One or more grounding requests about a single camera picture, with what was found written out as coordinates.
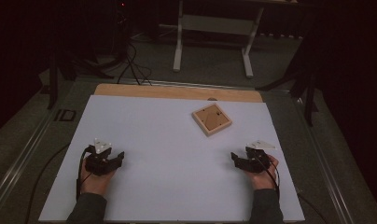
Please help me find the white metal stand frame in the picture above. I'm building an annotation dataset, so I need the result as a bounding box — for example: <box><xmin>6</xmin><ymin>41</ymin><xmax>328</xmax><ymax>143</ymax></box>
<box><xmin>172</xmin><ymin>0</ymin><xmax>265</xmax><ymax>78</ymax></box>

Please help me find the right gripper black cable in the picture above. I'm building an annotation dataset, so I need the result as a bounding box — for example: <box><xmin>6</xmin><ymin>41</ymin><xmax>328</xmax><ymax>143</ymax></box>
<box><xmin>253</xmin><ymin>150</ymin><xmax>281</xmax><ymax>200</ymax></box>

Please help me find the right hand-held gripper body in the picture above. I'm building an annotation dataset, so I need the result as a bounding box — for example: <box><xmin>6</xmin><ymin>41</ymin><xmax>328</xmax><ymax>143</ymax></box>
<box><xmin>244</xmin><ymin>139</ymin><xmax>276</xmax><ymax>174</ymax></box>

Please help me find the dark equipment with red light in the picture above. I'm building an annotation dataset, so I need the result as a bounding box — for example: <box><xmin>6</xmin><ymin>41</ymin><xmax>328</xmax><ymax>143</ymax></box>
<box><xmin>114</xmin><ymin>0</ymin><xmax>131</xmax><ymax>60</ymax></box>

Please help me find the black floor cables bundle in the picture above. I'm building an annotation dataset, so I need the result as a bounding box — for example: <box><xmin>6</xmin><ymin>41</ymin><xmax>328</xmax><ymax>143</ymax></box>
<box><xmin>116</xmin><ymin>40</ymin><xmax>153</xmax><ymax>87</ymax></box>

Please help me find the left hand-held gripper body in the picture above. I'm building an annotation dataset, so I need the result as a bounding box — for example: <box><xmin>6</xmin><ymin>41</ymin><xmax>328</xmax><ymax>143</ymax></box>
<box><xmin>84</xmin><ymin>137</ymin><xmax>118</xmax><ymax>177</ymax></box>

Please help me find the white table mat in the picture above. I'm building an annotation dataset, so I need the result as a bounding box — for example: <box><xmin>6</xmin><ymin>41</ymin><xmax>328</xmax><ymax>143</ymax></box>
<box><xmin>38</xmin><ymin>94</ymin><xmax>306</xmax><ymax>223</ymax></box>

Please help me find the person's right hand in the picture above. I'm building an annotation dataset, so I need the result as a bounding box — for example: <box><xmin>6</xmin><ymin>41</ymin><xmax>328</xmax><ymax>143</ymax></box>
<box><xmin>244</xmin><ymin>154</ymin><xmax>279</xmax><ymax>190</ymax></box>

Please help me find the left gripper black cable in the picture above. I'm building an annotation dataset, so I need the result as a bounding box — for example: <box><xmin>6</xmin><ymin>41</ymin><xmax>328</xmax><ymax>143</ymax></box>
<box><xmin>76</xmin><ymin>145</ymin><xmax>96</xmax><ymax>202</ymax></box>

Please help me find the person's left hand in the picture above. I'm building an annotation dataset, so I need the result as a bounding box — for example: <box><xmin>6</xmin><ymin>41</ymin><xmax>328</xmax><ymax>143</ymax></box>
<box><xmin>79</xmin><ymin>167</ymin><xmax>118</xmax><ymax>196</ymax></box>

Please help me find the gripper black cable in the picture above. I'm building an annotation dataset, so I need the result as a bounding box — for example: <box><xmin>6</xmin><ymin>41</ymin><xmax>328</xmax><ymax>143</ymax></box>
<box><xmin>76</xmin><ymin>145</ymin><xmax>96</xmax><ymax>202</ymax></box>
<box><xmin>253</xmin><ymin>150</ymin><xmax>281</xmax><ymax>200</ymax></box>

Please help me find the wooden picture frame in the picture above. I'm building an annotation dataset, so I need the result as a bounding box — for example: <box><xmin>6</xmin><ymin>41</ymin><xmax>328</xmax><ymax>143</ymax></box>
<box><xmin>191</xmin><ymin>103</ymin><xmax>233</xmax><ymax>137</ymax></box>

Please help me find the black tripod stand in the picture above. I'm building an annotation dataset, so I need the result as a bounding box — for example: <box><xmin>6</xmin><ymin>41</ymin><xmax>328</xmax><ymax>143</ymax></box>
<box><xmin>256</xmin><ymin>31</ymin><xmax>320</xmax><ymax>127</ymax></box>

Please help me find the black floor cable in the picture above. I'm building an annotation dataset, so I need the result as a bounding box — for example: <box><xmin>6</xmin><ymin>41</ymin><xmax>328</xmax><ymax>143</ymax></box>
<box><xmin>23</xmin><ymin>142</ymin><xmax>71</xmax><ymax>224</ymax></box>
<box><xmin>297</xmin><ymin>192</ymin><xmax>329</xmax><ymax>224</ymax></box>

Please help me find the metal floor rail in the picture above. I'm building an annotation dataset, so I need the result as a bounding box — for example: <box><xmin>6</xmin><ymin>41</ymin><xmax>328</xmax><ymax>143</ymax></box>
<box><xmin>0</xmin><ymin>108</ymin><xmax>54</xmax><ymax>213</ymax></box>
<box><xmin>293</xmin><ymin>96</ymin><xmax>356</xmax><ymax>224</ymax></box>

